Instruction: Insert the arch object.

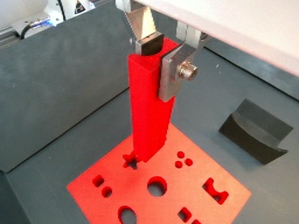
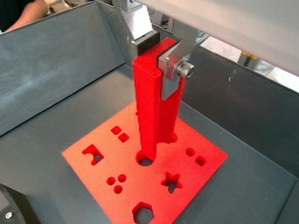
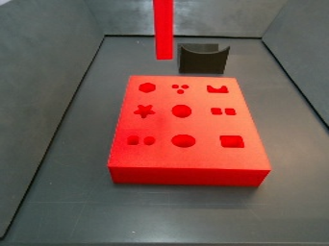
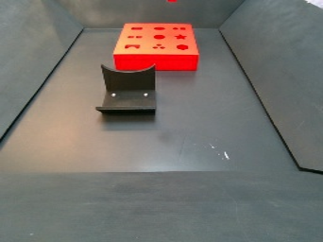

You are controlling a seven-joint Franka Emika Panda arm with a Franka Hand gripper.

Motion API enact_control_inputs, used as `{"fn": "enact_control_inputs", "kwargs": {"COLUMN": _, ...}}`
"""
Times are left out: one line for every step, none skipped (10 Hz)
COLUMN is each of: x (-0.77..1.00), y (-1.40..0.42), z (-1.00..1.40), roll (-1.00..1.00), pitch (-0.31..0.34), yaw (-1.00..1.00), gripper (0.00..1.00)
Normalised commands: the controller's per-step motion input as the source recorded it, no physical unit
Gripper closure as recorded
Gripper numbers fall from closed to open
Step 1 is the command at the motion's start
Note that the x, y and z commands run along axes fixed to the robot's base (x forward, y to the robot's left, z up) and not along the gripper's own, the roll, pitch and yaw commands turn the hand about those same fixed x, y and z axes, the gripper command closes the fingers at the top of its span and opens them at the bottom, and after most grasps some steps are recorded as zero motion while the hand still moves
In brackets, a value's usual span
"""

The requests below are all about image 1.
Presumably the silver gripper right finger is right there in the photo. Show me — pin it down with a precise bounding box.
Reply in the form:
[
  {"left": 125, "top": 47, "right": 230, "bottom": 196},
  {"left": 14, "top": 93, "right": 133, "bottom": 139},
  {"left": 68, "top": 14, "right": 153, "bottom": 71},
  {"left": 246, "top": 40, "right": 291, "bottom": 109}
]
[{"left": 159, "top": 22, "right": 211, "bottom": 102}]

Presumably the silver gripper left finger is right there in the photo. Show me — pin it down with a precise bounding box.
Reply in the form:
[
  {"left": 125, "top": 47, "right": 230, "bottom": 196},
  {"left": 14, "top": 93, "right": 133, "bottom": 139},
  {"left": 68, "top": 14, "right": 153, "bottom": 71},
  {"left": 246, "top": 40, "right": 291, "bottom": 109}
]
[{"left": 117, "top": 0, "right": 165, "bottom": 56}]

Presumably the red arch peg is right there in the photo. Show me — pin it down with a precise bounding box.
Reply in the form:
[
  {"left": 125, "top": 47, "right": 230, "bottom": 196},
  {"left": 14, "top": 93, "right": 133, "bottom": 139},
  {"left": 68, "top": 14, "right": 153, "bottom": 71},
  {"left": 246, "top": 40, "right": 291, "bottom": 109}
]
[{"left": 129, "top": 38, "right": 179, "bottom": 162}]

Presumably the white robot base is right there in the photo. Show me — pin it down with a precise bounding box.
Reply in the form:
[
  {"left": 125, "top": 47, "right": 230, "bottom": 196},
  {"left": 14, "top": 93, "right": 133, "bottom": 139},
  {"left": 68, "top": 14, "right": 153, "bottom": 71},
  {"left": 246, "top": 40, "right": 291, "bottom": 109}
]
[{"left": 43, "top": 0, "right": 118, "bottom": 21}]

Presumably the black angled holder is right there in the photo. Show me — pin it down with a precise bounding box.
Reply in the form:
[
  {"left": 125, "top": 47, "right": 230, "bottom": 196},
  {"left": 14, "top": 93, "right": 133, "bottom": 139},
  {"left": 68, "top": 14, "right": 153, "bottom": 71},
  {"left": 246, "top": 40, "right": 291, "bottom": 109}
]
[{"left": 219, "top": 99, "right": 294, "bottom": 165}]

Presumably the red shape-sorting board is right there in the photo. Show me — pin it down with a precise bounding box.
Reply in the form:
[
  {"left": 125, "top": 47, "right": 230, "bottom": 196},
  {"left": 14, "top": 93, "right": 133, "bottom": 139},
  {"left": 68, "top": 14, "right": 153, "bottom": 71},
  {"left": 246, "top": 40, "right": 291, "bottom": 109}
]
[{"left": 68, "top": 126, "right": 251, "bottom": 224}]

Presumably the grey enclosure wall panel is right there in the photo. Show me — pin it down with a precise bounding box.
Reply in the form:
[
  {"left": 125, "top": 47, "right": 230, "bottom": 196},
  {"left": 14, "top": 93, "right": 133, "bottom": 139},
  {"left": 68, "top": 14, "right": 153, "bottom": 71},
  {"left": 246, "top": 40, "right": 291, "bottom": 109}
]
[{"left": 0, "top": 2, "right": 133, "bottom": 172}]

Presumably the aluminium rail with label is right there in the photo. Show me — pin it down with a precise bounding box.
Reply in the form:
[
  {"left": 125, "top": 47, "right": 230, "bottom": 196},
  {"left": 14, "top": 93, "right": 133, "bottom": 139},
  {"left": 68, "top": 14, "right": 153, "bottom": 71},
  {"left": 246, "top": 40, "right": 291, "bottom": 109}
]
[{"left": 0, "top": 12, "right": 63, "bottom": 46}]

